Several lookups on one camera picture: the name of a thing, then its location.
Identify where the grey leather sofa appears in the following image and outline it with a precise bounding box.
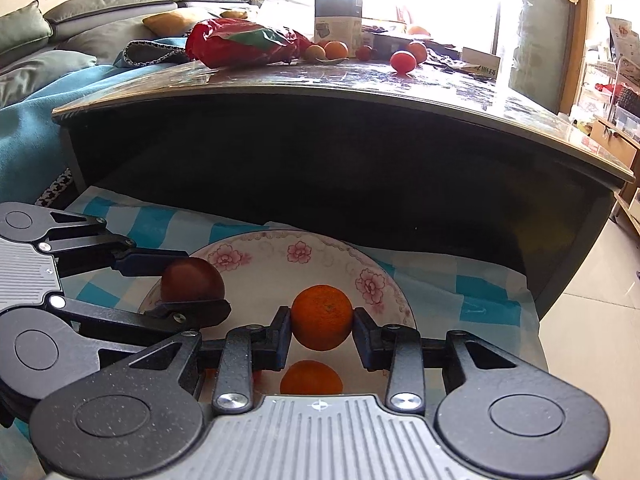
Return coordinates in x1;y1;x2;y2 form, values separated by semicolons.
0;0;251;111

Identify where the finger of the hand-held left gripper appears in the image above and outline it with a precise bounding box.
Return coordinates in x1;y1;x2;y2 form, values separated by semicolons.
47;294;233;368
35;208;193;279

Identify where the grey cardboard box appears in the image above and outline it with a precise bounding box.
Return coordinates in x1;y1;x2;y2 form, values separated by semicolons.
314;0;363;48

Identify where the grey sofa cushion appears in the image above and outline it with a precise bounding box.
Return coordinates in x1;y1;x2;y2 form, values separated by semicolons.
55;12;166;58
42;0;183;23
0;50;98;108

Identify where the wooden cabinet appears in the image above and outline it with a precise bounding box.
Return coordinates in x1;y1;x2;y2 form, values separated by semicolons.
590;115;640;236

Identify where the teal blanket with houndstooth trim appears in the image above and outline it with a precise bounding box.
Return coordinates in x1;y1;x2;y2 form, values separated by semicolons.
0;35;201;206

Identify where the white floral plate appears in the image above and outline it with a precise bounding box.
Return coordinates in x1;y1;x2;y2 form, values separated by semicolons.
137;230;417;396

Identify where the red plastic bag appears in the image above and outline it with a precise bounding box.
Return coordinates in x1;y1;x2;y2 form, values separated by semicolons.
185;18;312;68

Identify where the yellow-orange cushion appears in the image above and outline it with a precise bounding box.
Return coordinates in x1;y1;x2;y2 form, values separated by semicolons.
142;7;211;36

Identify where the green-grey sofa cushion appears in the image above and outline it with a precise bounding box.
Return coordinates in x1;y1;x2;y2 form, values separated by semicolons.
0;0;53;53

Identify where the dark purple tomato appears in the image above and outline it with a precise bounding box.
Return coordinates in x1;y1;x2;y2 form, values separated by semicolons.
160;257;226;303

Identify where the white storage rack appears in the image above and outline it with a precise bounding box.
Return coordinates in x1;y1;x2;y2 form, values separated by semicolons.
582;15;640;126

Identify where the dark coffee table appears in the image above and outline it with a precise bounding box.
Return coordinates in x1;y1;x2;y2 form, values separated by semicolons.
51;52;637;321

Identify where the orange tangerine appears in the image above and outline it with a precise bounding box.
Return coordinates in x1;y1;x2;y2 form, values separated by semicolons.
279;360;344;396
290;284;355;352

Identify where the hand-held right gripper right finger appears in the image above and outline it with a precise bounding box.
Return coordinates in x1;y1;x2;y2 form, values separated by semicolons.
352;307;532;415

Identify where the white paper card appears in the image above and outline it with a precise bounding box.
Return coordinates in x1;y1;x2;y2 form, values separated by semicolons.
460;46;511;78

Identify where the blue white checkered cloth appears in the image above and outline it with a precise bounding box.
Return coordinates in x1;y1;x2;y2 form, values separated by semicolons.
10;185;546;443

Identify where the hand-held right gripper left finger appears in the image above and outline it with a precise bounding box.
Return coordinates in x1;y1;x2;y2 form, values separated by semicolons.
127;306;293;415

